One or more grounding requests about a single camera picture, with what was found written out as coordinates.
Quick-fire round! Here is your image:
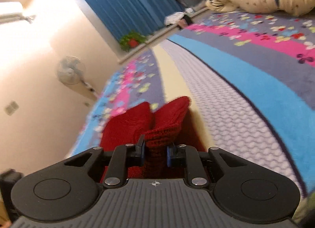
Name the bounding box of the dark red knit sweater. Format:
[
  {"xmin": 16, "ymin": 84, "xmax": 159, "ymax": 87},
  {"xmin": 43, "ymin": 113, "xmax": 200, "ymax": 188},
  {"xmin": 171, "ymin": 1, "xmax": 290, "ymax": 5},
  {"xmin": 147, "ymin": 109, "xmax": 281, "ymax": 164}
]
[{"xmin": 100, "ymin": 96, "xmax": 206, "ymax": 179}]

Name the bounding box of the white clothes pile on sill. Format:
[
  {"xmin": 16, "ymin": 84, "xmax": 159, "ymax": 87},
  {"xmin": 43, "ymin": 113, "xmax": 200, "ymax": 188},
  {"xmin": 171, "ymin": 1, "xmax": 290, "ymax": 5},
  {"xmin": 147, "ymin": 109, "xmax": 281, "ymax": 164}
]
[{"xmin": 164, "ymin": 12, "xmax": 185, "ymax": 26}]

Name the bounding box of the colourful floral striped blanket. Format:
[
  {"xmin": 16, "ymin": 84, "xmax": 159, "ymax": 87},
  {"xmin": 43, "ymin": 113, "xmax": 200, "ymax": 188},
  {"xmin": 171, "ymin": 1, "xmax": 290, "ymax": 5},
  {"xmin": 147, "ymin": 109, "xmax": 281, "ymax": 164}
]
[{"xmin": 70, "ymin": 11, "xmax": 314, "ymax": 196}]

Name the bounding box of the white standing fan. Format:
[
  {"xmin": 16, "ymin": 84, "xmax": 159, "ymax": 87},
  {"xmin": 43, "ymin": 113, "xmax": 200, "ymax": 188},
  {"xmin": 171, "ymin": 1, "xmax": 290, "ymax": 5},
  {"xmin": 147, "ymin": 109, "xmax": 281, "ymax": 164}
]
[{"xmin": 57, "ymin": 56, "xmax": 99, "ymax": 98}]

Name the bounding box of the green plant in red pot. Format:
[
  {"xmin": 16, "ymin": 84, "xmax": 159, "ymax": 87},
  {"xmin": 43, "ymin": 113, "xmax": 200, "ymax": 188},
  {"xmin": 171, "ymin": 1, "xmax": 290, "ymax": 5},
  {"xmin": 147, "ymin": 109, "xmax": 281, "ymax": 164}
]
[{"xmin": 119, "ymin": 31, "xmax": 147, "ymax": 52}]

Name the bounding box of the double wall switch plate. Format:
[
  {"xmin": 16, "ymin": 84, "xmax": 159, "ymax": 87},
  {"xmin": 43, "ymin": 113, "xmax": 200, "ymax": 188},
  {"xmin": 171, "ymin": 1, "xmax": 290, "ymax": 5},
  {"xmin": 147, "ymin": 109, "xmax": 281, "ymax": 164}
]
[{"xmin": 4, "ymin": 101, "xmax": 19, "ymax": 116}]

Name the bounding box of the wall air conditioner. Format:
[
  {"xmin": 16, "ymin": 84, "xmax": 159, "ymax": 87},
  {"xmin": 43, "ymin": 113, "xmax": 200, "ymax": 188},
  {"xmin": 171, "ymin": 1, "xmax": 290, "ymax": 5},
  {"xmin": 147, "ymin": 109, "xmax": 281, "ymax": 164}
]
[{"xmin": 0, "ymin": 2, "xmax": 36, "ymax": 24}]

